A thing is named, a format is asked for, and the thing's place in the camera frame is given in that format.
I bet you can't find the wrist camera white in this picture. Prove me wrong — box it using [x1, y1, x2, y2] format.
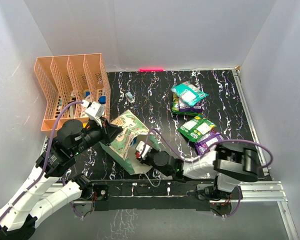
[135, 141, 152, 160]
[81, 100, 106, 128]

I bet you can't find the orange plastic file organizer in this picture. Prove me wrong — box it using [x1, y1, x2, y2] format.
[34, 53, 111, 136]

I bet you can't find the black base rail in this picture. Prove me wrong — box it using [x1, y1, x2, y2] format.
[89, 178, 231, 213]

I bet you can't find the green Fox's candy bag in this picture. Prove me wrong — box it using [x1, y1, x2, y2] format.
[172, 111, 199, 116]

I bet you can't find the purple Fox's candy bag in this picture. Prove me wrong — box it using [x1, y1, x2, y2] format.
[178, 98, 203, 113]

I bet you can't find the teal white candy bag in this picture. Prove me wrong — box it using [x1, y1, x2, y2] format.
[171, 81, 208, 106]

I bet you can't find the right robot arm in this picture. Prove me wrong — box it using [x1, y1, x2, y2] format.
[135, 141, 259, 201]

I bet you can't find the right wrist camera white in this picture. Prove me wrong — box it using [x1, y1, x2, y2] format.
[135, 141, 152, 160]

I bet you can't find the pink tape strip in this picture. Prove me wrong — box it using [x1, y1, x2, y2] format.
[139, 67, 164, 72]

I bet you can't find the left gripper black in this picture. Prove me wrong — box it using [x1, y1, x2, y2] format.
[72, 115, 124, 156]

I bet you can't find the white lotion bottle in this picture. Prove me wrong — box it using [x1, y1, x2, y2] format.
[84, 91, 92, 103]

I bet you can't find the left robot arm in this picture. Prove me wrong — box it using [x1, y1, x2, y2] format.
[0, 118, 123, 240]

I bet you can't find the green illustrated paper bag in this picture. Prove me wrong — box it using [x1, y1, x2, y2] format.
[100, 110, 153, 176]

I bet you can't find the orange green Fox's bag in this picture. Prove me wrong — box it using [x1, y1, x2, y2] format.
[177, 113, 216, 143]

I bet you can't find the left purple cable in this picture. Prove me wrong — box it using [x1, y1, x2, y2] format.
[0, 99, 85, 228]

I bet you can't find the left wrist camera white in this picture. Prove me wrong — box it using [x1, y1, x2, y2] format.
[81, 100, 106, 128]

